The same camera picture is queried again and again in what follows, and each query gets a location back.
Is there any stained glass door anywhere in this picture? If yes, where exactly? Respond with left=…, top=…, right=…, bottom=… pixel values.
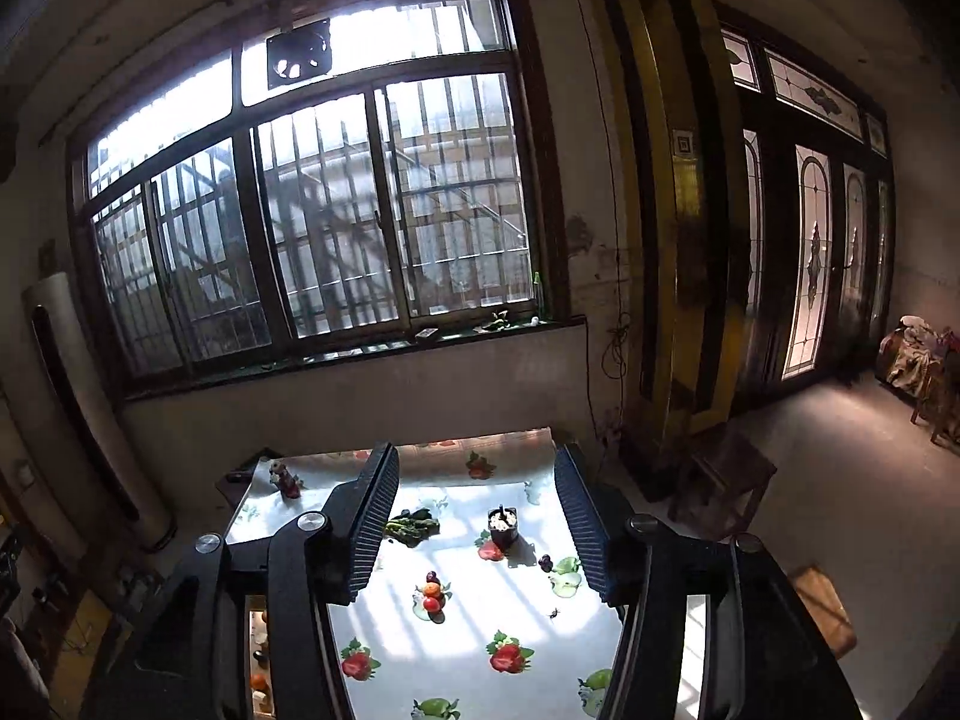
left=716, top=7, right=897, bottom=410

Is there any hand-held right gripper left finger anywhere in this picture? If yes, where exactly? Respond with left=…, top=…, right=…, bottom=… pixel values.
left=82, top=441, right=402, bottom=720

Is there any window exhaust fan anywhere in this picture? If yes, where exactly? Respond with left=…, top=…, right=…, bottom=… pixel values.
left=265, top=19, right=332, bottom=89

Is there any hanging black cable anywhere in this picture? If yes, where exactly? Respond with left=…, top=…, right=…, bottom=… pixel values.
left=566, top=0, right=631, bottom=436

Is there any tall wooden cabinet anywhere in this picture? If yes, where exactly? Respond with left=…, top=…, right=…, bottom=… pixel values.
left=577, top=0, right=751, bottom=500

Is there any wooden chair with cloth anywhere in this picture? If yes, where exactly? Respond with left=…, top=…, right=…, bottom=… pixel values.
left=877, top=313, right=960, bottom=451

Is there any dark wooden stool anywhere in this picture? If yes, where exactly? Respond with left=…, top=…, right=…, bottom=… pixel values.
left=667, top=427, right=779, bottom=545

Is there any fruit print tablecloth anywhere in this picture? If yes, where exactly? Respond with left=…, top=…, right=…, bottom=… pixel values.
left=225, top=427, right=627, bottom=720

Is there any barred sliding window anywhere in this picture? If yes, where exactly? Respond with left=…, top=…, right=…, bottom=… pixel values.
left=66, top=0, right=571, bottom=398

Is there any black cup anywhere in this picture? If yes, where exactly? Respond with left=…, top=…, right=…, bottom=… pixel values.
left=487, top=504, right=521, bottom=550

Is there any white standing air conditioner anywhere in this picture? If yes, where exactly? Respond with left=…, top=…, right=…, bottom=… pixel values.
left=21, top=272, right=177, bottom=552

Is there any green leafy vegetable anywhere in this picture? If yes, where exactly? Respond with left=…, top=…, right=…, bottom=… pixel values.
left=385, top=508, right=442, bottom=543

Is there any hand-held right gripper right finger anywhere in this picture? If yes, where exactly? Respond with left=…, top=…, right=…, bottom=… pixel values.
left=553, top=441, right=863, bottom=720

